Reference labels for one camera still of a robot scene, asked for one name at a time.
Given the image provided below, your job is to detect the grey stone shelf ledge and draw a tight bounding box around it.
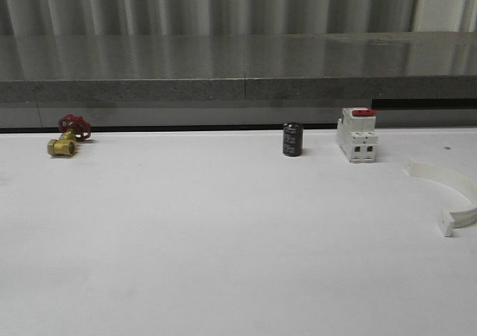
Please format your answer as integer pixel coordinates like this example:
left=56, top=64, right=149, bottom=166
left=1, top=32, right=476, bottom=107

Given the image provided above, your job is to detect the black cylindrical capacitor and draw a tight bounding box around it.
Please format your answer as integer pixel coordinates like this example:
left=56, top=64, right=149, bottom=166
left=282, top=122, right=303, bottom=157

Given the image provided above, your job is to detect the white half-ring pipe clamp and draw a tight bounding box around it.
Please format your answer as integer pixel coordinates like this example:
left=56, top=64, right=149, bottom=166
left=406, top=159, right=476, bottom=237

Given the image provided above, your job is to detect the brass valve with red handle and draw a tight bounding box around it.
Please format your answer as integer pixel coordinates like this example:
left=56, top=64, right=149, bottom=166
left=47, top=114, right=92, bottom=156

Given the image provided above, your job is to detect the white circuit breaker red switch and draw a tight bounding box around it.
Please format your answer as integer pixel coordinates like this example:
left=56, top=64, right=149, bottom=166
left=337, top=107, right=378, bottom=163

